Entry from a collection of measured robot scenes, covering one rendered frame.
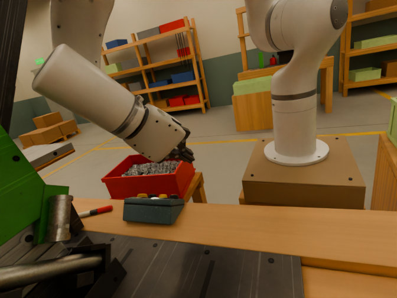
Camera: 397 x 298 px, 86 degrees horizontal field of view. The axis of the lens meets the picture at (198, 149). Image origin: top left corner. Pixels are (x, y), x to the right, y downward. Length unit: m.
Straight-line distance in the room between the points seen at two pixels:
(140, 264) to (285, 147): 0.49
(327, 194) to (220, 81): 5.44
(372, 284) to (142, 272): 0.40
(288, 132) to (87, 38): 0.53
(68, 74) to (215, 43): 5.59
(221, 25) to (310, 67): 5.30
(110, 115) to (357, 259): 0.48
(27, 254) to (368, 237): 0.60
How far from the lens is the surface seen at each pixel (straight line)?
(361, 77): 5.36
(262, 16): 0.65
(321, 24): 0.57
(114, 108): 0.38
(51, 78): 0.37
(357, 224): 0.55
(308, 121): 0.67
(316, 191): 0.62
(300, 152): 0.70
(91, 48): 0.49
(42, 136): 6.55
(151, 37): 5.87
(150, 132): 0.43
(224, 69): 5.86
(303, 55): 0.59
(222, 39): 5.85
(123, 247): 0.58
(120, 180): 0.87
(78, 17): 0.44
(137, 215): 0.61
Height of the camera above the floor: 1.26
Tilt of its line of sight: 22 degrees down
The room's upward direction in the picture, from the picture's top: 13 degrees counter-clockwise
